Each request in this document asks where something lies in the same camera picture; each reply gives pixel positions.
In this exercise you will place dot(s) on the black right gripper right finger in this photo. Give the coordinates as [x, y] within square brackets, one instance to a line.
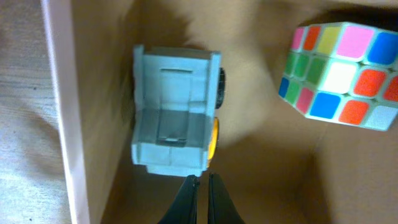
[221, 209]

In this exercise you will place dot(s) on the colourful puzzle cube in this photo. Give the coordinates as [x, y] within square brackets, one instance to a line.
[343, 73]

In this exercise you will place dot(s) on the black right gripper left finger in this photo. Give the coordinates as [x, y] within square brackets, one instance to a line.
[183, 209]

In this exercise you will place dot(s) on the pink open cardboard box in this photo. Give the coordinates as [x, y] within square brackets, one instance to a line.
[278, 166]

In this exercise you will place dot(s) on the yellow and grey toy truck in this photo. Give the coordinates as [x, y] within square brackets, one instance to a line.
[176, 94]

